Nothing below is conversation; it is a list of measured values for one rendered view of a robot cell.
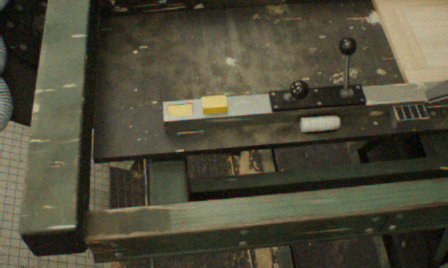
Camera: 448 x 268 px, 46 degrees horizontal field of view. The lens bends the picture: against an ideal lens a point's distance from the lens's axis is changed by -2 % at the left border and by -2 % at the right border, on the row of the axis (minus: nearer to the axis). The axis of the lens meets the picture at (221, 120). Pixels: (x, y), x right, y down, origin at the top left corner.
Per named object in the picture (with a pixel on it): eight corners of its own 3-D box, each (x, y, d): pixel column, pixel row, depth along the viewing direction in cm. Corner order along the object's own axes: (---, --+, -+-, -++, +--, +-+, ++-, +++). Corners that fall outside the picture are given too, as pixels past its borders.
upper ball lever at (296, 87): (298, 107, 112) (312, 97, 98) (280, 109, 111) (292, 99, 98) (296, 89, 112) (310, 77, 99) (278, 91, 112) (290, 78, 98)
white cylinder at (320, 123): (301, 135, 111) (338, 132, 112) (303, 126, 109) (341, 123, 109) (298, 123, 113) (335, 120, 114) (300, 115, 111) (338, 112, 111)
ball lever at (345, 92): (357, 101, 110) (360, 38, 105) (339, 103, 110) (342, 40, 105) (351, 95, 114) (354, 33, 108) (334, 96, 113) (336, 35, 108)
